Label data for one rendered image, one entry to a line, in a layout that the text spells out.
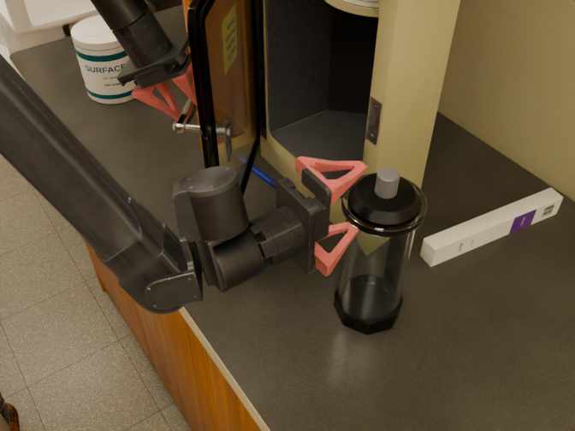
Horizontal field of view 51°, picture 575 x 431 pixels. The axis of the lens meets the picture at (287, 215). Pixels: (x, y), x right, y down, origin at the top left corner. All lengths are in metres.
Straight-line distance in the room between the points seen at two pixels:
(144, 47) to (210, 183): 0.27
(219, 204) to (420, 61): 0.37
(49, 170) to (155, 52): 0.28
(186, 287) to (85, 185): 0.14
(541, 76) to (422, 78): 0.39
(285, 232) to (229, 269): 0.07
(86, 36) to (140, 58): 0.54
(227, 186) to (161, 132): 0.71
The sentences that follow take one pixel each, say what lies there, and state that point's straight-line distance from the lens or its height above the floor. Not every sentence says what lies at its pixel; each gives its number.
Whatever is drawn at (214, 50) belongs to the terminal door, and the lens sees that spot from 0.78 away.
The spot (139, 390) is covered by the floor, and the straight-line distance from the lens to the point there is 1.98.
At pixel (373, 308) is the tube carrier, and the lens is 0.86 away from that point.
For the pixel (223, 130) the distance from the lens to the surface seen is 0.82.
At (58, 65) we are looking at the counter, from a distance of 1.58.
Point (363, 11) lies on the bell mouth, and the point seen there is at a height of 1.32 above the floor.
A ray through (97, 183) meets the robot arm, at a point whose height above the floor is 1.31.
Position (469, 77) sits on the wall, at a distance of 1.31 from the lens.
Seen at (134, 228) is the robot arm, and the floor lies 1.27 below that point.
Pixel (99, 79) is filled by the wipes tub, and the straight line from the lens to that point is 1.36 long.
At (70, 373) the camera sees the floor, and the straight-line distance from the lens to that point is 2.08.
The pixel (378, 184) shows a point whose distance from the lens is 0.74.
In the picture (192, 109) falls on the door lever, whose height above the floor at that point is 1.21.
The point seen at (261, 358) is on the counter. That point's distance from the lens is 0.88.
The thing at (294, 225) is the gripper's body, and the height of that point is 1.22.
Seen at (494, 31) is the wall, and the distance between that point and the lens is 1.24.
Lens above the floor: 1.68
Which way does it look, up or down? 44 degrees down
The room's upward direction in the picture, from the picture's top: straight up
